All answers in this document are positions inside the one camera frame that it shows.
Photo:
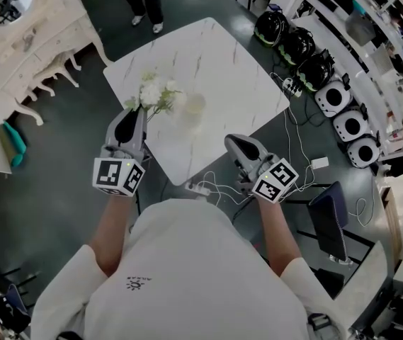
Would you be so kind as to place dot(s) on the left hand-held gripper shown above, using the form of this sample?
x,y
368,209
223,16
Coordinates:
x,y
110,174

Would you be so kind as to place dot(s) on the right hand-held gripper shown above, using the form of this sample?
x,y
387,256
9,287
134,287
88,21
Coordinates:
x,y
275,181

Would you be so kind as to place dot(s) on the white flowers bunch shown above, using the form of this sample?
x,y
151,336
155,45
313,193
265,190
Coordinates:
x,y
151,92

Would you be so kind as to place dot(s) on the white vase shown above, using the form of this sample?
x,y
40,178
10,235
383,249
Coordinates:
x,y
194,105

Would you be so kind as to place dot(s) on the person's left forearm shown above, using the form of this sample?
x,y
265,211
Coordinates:
x,y
110,232

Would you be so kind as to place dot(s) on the person's right forearm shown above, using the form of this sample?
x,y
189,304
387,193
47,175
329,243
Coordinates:
x,y
279,236

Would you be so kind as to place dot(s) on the white power strip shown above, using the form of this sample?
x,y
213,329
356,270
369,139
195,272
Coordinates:
x,y
197,189
292,88

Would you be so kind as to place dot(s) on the white power adapter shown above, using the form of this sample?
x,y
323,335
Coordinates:
x,y
319,162

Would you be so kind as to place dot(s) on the white marble table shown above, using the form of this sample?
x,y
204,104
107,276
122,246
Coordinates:
x,y
215,66

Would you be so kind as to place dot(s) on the white carved stool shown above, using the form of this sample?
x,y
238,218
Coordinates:
x,y
54,71

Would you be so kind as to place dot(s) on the white dome carrier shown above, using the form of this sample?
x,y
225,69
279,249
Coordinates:
x,y
364,151
352,124
333,97

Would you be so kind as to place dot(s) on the black dome carrier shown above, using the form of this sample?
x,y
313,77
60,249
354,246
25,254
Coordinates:
x,y
316,71
271,27
297,46

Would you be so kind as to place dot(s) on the dark blue chair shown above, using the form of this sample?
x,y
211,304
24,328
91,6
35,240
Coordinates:
x,y
328,218

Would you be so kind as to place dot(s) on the teal rolled mat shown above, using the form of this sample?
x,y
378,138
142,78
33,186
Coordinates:
x,y
11,144

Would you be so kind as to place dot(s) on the white dressing table with mirror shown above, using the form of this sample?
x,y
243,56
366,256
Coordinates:
x,y
27,41

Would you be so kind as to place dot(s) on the person's white t-shirt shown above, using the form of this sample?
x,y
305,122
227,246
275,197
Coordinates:
x,y
194,278

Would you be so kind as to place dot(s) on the white storage shelving unit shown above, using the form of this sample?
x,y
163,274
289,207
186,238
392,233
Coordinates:
x,y
364,66

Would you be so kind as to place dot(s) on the white slatted basket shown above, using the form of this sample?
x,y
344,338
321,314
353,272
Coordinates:
x,y
381,59

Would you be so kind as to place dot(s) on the grey storage bin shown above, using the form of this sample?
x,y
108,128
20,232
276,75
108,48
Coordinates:
x,y
360,27

